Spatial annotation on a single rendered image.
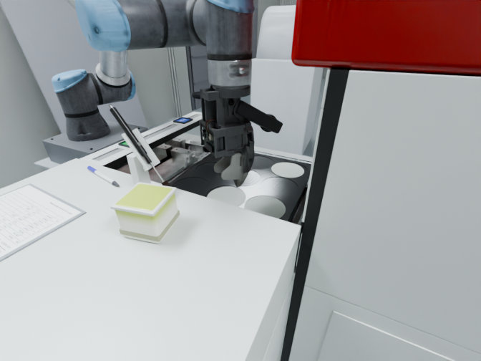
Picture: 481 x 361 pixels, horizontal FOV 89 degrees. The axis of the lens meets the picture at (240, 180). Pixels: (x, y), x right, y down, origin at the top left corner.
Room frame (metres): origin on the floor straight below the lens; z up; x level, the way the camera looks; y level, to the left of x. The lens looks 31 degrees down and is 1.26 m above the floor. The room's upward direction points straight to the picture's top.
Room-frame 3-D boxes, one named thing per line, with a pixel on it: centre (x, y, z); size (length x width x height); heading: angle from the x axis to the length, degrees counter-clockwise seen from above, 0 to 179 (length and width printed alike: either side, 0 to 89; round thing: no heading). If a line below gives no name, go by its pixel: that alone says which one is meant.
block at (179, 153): (0.79, 0.20, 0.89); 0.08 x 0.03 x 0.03; 64
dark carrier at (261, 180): (0.62, -0.01, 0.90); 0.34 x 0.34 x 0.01; 64
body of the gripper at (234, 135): (0.45, 0.02, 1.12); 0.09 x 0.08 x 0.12; 120
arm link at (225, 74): (0.45, 0.02, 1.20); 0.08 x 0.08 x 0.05
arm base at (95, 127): (0.94, 0.61, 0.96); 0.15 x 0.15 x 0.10
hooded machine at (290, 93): (3.00, -0.55, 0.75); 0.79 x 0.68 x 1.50; 154
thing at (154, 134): (0.84, 0.29, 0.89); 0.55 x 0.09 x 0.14; 154
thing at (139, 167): (0.45, 0.20, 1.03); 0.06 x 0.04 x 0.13; 64
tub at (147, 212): (0.33, 0.15, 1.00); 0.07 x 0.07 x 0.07; 75
